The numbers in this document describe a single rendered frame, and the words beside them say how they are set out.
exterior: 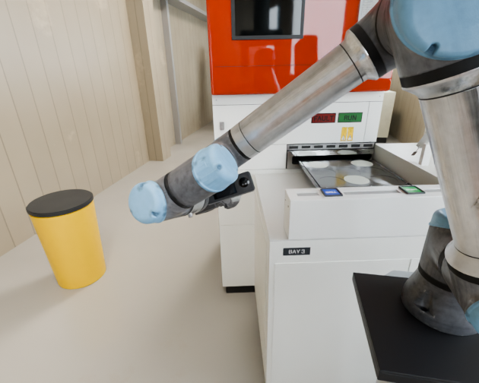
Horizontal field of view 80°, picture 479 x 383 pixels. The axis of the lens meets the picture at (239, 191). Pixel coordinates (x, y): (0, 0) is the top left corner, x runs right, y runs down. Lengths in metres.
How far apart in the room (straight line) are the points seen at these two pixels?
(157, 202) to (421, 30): 0.41
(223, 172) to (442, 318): 0.52
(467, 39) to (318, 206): 0.63
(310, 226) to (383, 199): 0.24
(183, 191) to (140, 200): 0.08
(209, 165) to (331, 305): 0.84
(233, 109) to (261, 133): 0.88
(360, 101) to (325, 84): 1.02
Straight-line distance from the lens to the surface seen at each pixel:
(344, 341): 1.33
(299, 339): 1.27
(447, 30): 0.39
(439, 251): 0.66
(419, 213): 1.07
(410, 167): 1.36
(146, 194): 0.51
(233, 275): 1.83
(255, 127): 0.55
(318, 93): 0.53
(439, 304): 0.73
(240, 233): 1.66
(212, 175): 0.46
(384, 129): 5.90
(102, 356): 1.82
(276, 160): 1.49
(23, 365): 1.98
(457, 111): 0.43
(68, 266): 2.18
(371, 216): 1.00
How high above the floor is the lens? 1.34
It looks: 23 degrees down
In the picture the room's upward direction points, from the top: 1 degrees counter-clockwise
